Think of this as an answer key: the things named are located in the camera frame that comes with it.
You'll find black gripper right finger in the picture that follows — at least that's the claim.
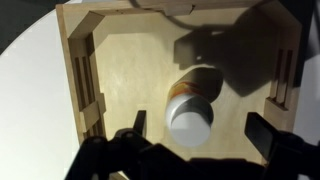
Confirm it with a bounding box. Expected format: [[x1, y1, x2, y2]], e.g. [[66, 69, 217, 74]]
[[244, 112, 280, 160]]

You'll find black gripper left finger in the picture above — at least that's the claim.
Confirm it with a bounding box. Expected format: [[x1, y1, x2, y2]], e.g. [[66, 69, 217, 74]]
[[133, 110, 147, 136]]

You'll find white bottle cap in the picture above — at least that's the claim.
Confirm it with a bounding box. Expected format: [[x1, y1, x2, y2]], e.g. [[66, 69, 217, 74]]
[[165, 94, 214, 147]]

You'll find pill bottle with orange label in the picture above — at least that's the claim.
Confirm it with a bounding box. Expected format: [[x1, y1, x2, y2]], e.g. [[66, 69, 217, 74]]
[[165, 67, 223, 147]]

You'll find wooden slatted crate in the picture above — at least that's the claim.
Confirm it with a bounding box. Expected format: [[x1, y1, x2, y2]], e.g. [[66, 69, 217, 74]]
[[56, 0, 303, 163]]

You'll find round white pedestal table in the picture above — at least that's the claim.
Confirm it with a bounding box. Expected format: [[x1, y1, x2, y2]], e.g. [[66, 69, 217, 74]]
[[0, 0, 315, 180]]

